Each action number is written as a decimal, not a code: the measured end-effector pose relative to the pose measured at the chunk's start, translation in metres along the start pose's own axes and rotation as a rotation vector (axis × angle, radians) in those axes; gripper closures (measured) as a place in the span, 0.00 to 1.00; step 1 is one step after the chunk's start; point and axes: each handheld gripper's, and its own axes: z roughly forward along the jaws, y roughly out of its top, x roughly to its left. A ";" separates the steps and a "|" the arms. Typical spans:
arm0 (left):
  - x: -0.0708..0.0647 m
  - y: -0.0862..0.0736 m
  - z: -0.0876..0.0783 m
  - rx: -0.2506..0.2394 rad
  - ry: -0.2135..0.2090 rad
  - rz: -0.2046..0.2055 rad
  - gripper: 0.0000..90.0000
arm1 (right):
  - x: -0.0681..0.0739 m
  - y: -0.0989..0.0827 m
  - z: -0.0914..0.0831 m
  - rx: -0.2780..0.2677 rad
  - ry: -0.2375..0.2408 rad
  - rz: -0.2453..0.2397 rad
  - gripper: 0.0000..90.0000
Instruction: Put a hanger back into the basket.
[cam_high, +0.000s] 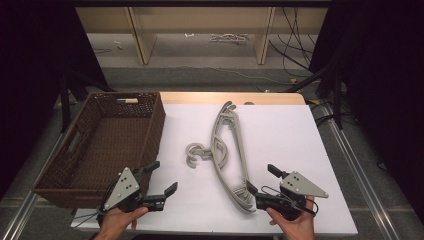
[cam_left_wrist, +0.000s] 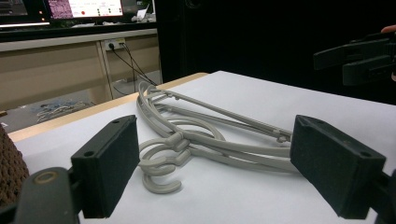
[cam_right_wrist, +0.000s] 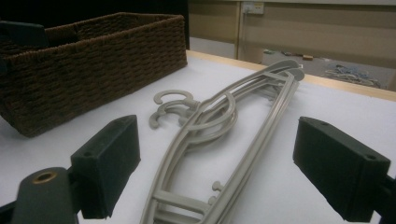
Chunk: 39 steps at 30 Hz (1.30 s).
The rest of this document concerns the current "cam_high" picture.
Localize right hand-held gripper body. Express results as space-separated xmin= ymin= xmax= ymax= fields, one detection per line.
xmin=254 ymin=170 xmax=330 ymax=222

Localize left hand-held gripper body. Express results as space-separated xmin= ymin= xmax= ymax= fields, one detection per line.
xmin=101 ymin=166 xmax=166 ymax=214

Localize grey plastic clothes hanger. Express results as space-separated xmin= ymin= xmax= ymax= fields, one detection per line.
xmin=185 ymin=100 xmax=258 ymax=214
xmin=185 ymin=101 xmax=258 ymax=214

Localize brown wicker basket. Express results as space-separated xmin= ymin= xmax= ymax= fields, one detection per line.
xmin=32 ymin=91 xmax=167 ymax=209

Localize person's left hand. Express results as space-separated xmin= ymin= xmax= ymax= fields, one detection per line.
xmin=94 ymin=206 xmax=150 ymax=240

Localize person's right hand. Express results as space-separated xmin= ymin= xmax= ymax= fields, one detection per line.
xmin=266 ymin=196 xmax=317 ymax=240

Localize white table mat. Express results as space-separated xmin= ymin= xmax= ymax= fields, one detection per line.
xmin=70 ymin=103 xmax=359 ymax=237

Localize black metal stand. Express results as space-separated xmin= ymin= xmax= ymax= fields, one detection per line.
xmin=285 ymin=64 xmax=345 ymax=130
xmin=59 ymin=66 xmax=116 ymax=134

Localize white tangled object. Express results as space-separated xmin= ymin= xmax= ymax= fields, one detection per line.
xmin=209 ymin=32 xmax=250 ymax=45

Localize light wooden shelf unit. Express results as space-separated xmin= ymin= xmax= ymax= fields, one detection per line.
xmin=75 ymin=6 xmax=329 ymax=66

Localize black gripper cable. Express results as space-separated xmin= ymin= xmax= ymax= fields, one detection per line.
xmin=260 ymin=185 xmax=320 ymax=217

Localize thin gripper cable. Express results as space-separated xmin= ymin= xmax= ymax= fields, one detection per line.
xmin=71 ymin=186 xmax=116 ymax=230

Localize aluminium floor rail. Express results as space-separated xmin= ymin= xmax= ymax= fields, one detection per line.
xmin=0 ymin=131 xmax=66 ymax=240
xmin=319 ymin=102 xmax=399 ymax=240

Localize bundle of black cables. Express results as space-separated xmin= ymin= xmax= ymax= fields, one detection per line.
xmin=269 ymin=6 xmax=318 ymax=79

